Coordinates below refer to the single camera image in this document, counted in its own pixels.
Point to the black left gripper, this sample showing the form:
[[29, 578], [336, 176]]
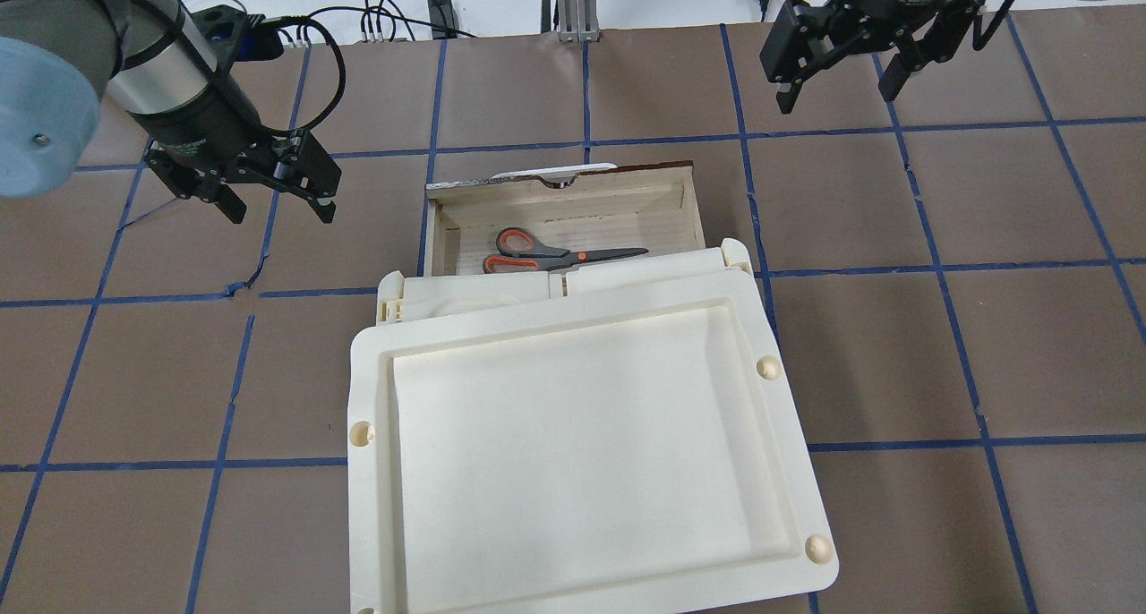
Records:
[[199, 129]]

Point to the light wooden drawer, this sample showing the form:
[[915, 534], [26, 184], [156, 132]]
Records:
[[591, 207]]

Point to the grey orange handled scissors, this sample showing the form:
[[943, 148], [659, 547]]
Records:
[[520, 251]]

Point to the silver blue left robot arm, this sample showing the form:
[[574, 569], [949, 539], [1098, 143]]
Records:
[[170, 70]]

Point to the black power adapter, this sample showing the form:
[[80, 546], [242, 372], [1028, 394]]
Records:
[[442, 19]]

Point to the cream plastic tray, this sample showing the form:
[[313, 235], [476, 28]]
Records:
[[618, 439]]

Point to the aluminium frame post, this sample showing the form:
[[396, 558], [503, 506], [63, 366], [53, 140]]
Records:
[[577, 21]]

